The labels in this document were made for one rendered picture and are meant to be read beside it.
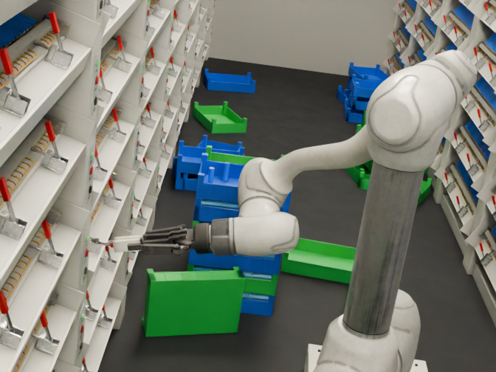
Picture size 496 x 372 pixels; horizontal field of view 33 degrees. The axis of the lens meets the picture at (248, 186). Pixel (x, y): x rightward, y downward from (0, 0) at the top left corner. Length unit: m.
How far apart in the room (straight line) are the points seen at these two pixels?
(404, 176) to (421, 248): 1.95
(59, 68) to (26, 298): 0.40
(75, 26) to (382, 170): 0.64
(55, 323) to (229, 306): 0.99
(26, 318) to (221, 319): 1.32
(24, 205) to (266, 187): 0.81
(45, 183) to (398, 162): 0.64
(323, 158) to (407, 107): 0.44
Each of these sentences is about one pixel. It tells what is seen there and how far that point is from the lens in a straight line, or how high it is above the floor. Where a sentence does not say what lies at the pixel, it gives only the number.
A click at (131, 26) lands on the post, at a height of 0.96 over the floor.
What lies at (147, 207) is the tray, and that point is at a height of 0.11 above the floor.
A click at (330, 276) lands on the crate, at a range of 3.13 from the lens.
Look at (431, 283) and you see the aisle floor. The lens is 3.28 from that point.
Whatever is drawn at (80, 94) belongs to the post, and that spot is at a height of 0.98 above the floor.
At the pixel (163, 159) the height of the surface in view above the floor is 0.12.
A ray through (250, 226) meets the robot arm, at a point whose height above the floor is 0.63.
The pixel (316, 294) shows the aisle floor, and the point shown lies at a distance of 3.03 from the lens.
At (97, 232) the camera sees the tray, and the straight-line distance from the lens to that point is 2.16.
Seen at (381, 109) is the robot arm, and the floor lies 1.06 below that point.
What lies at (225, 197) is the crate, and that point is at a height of 0.41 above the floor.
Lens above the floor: 1.47
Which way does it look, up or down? 22 degrees down
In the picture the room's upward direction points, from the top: 8 degrees clockwise
